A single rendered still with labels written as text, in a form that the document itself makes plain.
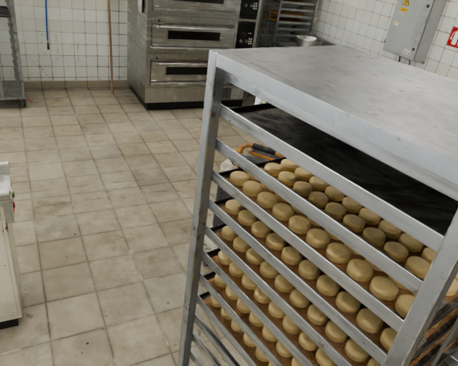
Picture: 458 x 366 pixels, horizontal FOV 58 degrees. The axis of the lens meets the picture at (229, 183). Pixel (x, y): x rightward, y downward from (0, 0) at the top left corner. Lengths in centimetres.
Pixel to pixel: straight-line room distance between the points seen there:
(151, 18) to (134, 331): 372
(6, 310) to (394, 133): 232
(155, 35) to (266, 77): 454
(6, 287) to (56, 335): 40
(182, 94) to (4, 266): 381
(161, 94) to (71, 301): 340
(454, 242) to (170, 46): 495
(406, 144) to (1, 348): 240
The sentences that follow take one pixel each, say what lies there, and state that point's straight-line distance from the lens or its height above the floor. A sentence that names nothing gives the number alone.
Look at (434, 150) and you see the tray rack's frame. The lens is 64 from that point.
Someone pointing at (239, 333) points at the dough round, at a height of 104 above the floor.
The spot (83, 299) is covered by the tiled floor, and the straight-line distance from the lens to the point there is 284.
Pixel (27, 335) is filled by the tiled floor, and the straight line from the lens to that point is 272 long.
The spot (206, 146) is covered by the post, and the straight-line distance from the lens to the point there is 103.
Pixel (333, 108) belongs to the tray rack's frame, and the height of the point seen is 182.
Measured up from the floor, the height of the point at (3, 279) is 39.
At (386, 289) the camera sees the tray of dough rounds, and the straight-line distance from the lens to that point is 85.
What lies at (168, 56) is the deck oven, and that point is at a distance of 547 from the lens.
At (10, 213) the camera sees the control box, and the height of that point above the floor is 76.
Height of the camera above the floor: 203
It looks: 30 degrees down
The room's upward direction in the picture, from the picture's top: 8 degrees clockwise
